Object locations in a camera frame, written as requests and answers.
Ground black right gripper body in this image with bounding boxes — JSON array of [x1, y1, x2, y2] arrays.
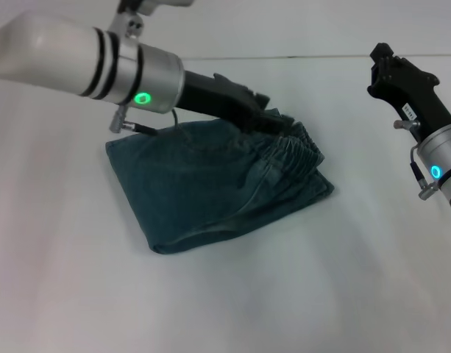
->
[[379, 54, 451, 143]]

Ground left arm grey cable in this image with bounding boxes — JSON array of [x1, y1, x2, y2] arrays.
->
[[108, 105, 191, 149]]

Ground blue denim shorts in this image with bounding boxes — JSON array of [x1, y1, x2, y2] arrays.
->
[[104, 107, 335, 255]]

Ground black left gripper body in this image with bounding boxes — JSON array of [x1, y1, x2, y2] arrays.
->
[[172, 68, 271, 132]]

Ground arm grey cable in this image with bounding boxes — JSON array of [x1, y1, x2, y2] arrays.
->
[[108, 105, 191, 149], [393, 119, 444, 202]]

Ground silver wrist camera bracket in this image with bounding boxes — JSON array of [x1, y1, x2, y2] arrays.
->
[[106, 0, 196, 40]]

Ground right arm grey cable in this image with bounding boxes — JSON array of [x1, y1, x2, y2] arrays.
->
[[393, 119, 444, 202]]

